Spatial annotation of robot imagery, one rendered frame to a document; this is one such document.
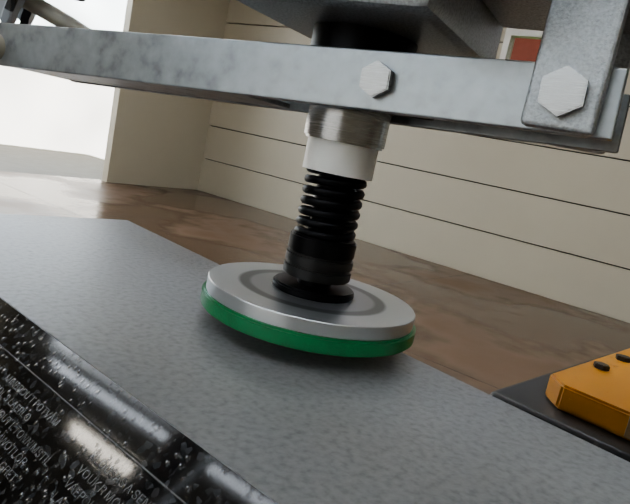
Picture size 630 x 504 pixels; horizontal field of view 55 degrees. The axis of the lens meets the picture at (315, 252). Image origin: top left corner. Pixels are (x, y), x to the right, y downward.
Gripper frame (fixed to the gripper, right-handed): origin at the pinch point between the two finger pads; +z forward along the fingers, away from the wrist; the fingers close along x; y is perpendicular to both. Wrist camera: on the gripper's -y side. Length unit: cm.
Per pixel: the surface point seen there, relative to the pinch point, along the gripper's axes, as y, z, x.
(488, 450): -75, -6, 78
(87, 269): -38, 9, 51
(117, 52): -32, -14, 49
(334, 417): -64, -3, 78
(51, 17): -5.9, -6.1, 2.3
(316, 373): -63, -1, 70
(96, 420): -49, 3, 81
